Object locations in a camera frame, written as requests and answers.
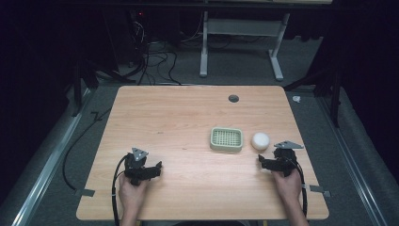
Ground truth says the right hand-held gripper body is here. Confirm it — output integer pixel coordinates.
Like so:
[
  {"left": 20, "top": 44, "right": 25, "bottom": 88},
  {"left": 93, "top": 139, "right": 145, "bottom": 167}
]
[{"left": 265, "top": 139, "right": 305, "bottom": 178}]

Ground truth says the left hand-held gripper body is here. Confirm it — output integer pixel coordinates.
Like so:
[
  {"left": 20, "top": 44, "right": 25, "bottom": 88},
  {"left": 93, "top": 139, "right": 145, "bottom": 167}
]
[{"left": 123, "top": 147, "right": 154, "bottom": 186}]

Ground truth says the round white soap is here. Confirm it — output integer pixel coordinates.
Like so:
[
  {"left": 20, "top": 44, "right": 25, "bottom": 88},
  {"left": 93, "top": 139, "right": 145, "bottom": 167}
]
[{"left": 250, "top": 131, "right": 271, "bottom": 152}]

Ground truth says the green slotted soap dish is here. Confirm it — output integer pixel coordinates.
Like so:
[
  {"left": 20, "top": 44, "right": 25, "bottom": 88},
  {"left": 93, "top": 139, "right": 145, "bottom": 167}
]
[{"left": 209, "top": 126, "right": 245, "bottom": 153}]

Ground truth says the person's left hand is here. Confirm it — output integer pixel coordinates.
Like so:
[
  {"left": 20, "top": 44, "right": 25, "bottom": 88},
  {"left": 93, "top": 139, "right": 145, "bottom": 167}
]
[{"left": 118, "top": 173, "right": 149, "bottom": 215}]

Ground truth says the person's right hand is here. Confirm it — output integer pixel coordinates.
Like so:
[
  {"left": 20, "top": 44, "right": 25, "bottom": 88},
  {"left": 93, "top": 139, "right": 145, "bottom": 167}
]
[{"left": 271, "top": 169, "right": 303, "bottom": 205}]

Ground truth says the grey tape strip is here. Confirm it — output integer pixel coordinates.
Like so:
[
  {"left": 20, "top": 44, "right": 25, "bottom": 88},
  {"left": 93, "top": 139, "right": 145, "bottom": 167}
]
[{"left": 309, "top": 185, "right": 331, "bottom": 198}]

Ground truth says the black metal stand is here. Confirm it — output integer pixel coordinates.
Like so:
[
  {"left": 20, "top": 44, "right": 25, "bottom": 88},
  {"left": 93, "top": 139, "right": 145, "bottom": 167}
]
[
  {"left": 71, "top": 57, "right": 137, "bottom": 118},
  {"left": 282, "top": 67, "right": 343, "bottom": 128}
]

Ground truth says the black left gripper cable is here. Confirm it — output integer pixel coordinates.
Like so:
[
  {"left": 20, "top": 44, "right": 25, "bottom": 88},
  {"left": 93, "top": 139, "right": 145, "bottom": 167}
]
[{"left": 110, "top": 153, "right": 130, "bottom": 226}]

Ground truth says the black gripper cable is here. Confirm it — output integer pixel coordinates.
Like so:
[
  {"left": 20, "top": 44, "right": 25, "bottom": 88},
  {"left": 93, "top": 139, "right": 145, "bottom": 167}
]
[
  {"left": 110, "top": 153, "right": 130, "bottom": 226},
  {"left": 290, "top": 158, "right": 309, "bottom": 218}
]

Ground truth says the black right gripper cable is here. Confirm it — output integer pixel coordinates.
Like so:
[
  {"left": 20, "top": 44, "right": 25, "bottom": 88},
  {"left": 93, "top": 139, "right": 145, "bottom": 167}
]
[{"left": 290, "top": 158, "right": 309, "bottom": 218}]

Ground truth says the long black floor cable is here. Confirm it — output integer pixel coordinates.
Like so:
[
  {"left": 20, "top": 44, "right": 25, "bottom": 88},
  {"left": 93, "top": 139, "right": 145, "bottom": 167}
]
[{"left": 61, "top": 107, "right": 113, "bottom": 191}]

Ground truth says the silver floor rail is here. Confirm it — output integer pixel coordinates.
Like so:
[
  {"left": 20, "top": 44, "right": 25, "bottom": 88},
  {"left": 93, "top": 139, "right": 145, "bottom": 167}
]
[
  {"left": 315, "top": 93, "right": 389, "bottom": 226},
  {"left": 11, "top": 88, "right": 92, "bottom": 226}
]

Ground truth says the tangle of black cables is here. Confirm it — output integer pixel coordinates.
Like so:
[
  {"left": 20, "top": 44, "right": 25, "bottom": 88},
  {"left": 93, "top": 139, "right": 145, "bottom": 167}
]
[{"left": 124, "top": 18, "right": 184, "bottom": 87}]

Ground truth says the white metal desk frame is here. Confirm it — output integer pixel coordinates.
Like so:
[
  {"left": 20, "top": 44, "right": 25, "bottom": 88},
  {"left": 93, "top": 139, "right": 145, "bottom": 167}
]
[{"left": 199, "top": 10, "right": 292, "bottom": 82}]

